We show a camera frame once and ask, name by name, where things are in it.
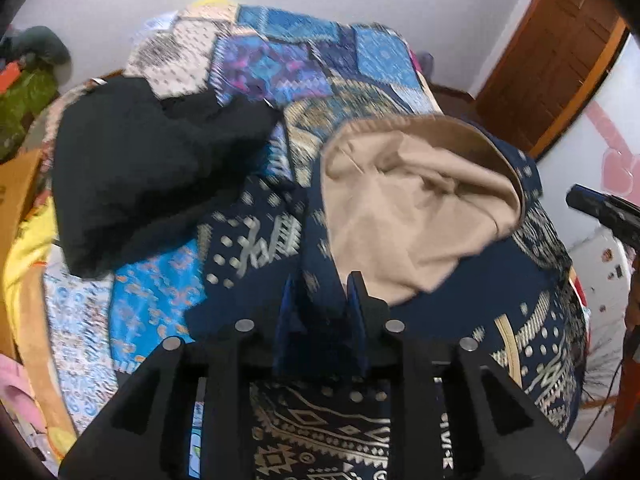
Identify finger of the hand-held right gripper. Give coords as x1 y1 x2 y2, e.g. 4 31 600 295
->
566 184 640 252

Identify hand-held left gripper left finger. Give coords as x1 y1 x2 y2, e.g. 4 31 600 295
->
59 272 308 480

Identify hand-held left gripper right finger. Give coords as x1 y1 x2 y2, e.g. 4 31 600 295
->
345 271 586 480

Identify navy patterned hooded garment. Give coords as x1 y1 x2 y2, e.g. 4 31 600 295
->
185 115 591 480

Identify white wardrobe sliding door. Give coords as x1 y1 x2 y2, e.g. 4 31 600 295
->
530 35 640 241

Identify wooden door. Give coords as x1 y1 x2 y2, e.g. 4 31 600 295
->
475 0 626 156

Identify black garment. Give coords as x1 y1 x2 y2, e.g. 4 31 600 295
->
52 76 283 281

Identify patchwork bedspread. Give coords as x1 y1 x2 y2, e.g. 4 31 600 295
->
42 2 441 431

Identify yellow blanket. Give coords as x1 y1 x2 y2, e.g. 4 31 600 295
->
0 195 76 461

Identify pink cloth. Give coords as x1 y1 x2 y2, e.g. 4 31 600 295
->
0 355 36 426

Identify green patterned cloth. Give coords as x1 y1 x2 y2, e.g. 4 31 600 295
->
0 67 61 161

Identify orange box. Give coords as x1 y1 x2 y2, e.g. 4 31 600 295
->
0 62 26 93

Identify grey-green cushion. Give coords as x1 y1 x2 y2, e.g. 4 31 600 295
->
0 26 71 68

